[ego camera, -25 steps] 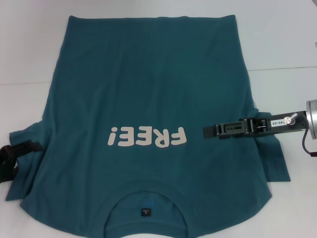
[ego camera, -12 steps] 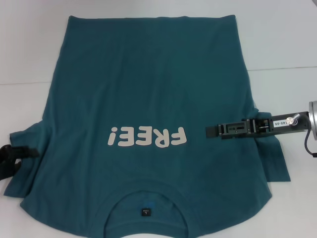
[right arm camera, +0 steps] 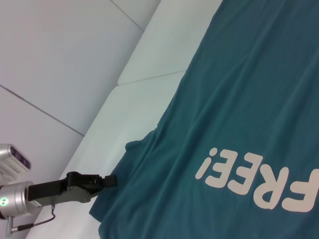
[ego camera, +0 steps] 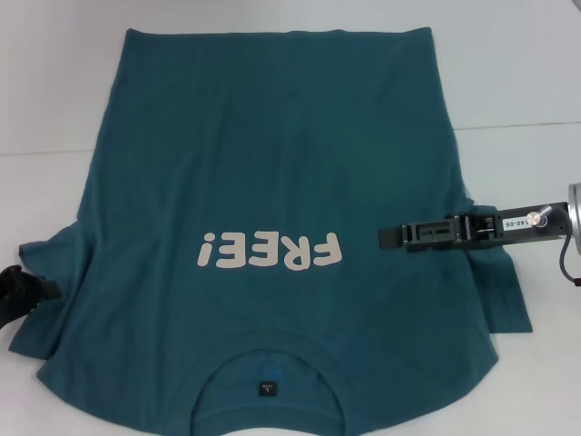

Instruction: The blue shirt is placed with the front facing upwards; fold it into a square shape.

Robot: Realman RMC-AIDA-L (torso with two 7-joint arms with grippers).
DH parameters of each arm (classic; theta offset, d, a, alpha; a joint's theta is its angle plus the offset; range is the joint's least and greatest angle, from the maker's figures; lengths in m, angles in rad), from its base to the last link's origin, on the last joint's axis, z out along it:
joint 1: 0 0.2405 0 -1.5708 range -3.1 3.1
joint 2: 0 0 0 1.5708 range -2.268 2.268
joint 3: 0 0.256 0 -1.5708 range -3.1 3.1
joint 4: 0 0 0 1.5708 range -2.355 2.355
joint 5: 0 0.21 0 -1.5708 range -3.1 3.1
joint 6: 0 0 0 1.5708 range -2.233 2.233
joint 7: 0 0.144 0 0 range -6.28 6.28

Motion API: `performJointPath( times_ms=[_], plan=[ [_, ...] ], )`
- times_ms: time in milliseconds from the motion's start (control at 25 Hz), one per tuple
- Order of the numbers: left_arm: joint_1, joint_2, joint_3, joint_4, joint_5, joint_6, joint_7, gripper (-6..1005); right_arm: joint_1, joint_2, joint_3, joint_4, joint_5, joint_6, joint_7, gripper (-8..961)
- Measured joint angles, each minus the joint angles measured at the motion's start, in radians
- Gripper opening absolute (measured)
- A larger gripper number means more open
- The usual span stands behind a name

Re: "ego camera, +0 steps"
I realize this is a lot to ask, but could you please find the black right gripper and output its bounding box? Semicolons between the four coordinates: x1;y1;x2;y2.
378;202;572;254

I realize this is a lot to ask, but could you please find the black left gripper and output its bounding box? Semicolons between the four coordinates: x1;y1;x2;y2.
0;265;64;329

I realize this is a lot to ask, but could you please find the teal FREE print t-shirt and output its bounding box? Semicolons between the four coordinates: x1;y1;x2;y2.
9;27;533;436

